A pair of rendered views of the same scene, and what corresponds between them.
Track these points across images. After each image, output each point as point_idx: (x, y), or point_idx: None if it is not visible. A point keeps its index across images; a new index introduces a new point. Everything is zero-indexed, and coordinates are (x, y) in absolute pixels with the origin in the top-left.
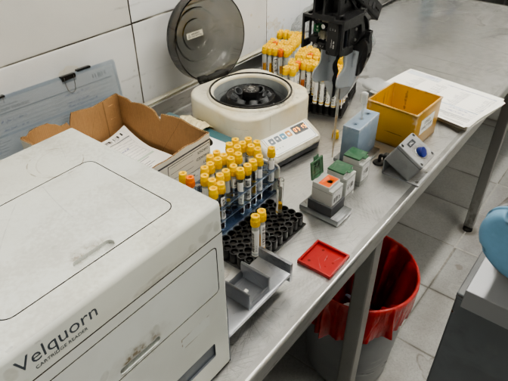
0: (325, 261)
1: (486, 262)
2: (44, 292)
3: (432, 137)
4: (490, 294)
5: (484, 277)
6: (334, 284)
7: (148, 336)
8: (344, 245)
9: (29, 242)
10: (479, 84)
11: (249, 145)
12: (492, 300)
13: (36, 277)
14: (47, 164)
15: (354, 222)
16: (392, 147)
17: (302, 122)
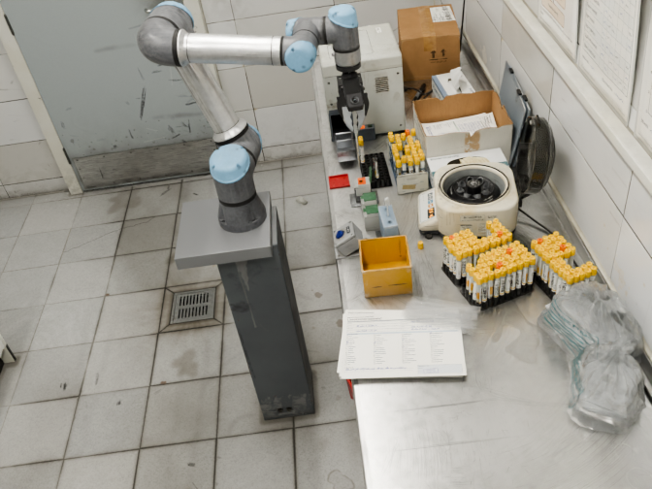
0: (337, 181)
1: (267, 205)
2: None
3: (362, 292)
4: (259, 194)
5: (265, 198)
6: (325, 179)
7: (322, 78)
8: (338, 192)
9: None
10: (385, 407)
11: (410, 155)
12: (257, 192)
13: None
14: (380, 47)
15: (344, 204)
16: None
17: (434, 215)
